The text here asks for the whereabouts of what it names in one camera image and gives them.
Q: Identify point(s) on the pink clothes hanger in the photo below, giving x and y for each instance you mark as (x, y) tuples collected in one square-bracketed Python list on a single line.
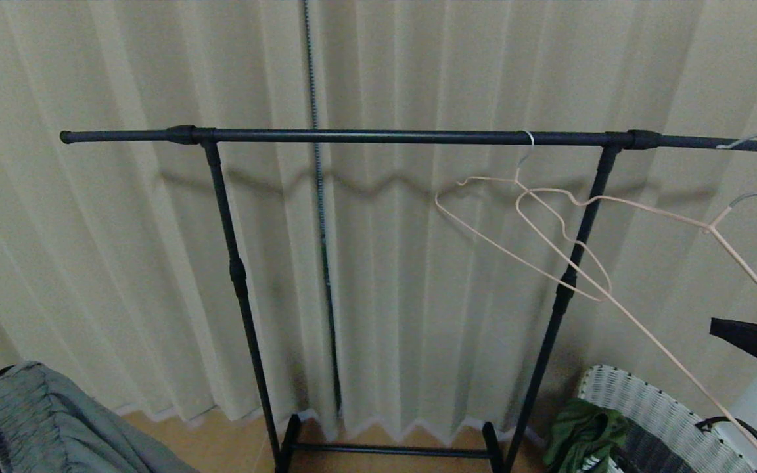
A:
[(483, 233), (654, 209)]

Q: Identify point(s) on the pale grey shorts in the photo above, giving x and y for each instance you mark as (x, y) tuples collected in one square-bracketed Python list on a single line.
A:
[(56, 420)]

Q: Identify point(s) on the white laundry basket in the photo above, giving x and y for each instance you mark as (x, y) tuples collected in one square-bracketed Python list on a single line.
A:
[(654, 407)]

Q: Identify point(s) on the black clothes rack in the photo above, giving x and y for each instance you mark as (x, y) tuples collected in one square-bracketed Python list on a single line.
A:
[(378, 136)]

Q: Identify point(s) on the green garment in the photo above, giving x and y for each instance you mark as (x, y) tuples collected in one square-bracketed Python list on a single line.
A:
[(582, 433)]

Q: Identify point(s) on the beige curtain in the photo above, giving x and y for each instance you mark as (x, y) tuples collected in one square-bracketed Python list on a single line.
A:
[(122, 263)]

